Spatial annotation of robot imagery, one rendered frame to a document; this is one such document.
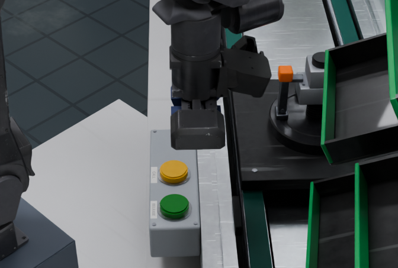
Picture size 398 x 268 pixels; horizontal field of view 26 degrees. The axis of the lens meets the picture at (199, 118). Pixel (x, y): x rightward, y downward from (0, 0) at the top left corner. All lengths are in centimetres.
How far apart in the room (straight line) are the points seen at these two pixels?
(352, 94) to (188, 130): 27
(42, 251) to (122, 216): 33
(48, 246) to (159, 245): 22
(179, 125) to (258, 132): 35
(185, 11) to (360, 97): 28
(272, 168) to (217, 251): 17
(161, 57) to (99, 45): 160
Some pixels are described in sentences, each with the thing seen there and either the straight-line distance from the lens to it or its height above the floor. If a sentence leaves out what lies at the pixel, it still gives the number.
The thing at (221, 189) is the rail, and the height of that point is 96.
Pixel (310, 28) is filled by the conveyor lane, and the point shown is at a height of 92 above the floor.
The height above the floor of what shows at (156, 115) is 86.
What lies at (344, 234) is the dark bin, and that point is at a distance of 84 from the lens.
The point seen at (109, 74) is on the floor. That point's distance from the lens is 308.
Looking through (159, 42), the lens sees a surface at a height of 86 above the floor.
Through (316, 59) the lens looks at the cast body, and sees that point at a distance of 124.
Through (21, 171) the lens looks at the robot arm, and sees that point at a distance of 94.
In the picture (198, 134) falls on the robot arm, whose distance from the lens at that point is 96.
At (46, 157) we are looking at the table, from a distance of 144.
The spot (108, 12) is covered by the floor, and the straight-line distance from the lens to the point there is 342.
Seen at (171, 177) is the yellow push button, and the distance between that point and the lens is 122.
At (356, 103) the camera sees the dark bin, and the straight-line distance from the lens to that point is 73.
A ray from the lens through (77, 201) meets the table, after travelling 136.
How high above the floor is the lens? 180
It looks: 39 degrees down
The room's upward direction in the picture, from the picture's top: straight up
